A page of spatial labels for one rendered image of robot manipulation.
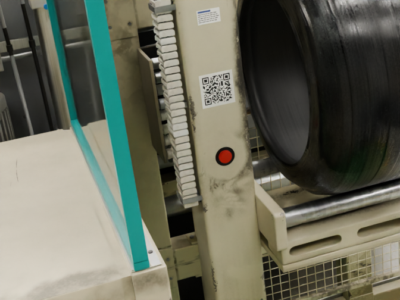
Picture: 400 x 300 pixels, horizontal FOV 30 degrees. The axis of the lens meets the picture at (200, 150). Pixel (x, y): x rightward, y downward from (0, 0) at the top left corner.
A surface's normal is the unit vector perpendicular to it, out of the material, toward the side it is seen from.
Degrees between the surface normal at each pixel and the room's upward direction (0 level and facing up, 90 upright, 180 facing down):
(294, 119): 43
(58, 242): 0
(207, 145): 90
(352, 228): 90
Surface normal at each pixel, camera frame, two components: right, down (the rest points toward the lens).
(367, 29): 0.19, -0.16
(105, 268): -0.12, -0.91
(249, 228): 0.29, 0.35
